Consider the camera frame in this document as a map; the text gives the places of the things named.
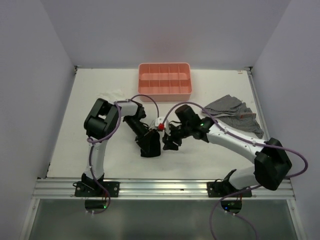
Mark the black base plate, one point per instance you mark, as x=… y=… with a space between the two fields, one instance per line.
x=220 y=188
x=110 y=188

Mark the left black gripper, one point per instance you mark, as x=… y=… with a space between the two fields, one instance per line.
x=144 y=137

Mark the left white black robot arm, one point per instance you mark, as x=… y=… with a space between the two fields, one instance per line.
x=101 y=123

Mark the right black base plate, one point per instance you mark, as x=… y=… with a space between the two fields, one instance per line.
x=220 y=188

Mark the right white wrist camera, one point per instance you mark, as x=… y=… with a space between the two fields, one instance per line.
x=164 y=127

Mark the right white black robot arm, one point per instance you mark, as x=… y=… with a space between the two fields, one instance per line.
x=270 y=163

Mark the pink divided plastic tray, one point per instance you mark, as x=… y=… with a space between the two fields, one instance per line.
x=165 y=82

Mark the aluminium mounting rail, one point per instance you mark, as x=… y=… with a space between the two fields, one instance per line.
x=153 y=189

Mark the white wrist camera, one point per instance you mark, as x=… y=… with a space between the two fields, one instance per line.
x=164 y=127
x=155 y=124

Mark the white underwear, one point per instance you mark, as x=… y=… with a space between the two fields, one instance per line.
x=112 y=96

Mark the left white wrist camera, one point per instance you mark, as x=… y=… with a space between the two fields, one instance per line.
x=155 y=124

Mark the black underwear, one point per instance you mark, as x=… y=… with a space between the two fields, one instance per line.
x=154 y=150

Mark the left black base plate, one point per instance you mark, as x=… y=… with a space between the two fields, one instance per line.
x=110 y=188

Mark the grey striped underwear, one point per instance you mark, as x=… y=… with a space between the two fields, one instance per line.
x=235 y=113

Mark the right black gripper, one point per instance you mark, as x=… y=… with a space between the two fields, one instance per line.
x=167 y=139

